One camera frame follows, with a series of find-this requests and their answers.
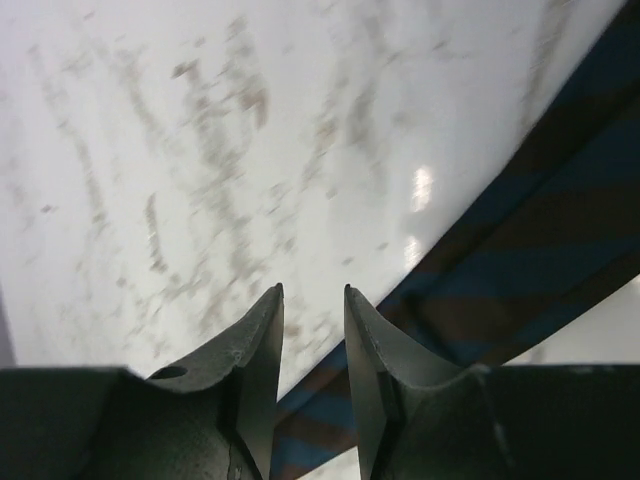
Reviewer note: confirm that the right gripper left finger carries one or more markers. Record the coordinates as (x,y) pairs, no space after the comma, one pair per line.
(240,367)

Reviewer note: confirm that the dark blue striped tie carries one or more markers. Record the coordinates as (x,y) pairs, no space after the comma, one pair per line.
(554,234)

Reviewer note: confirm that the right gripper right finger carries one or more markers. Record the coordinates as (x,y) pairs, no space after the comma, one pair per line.
(417,415)

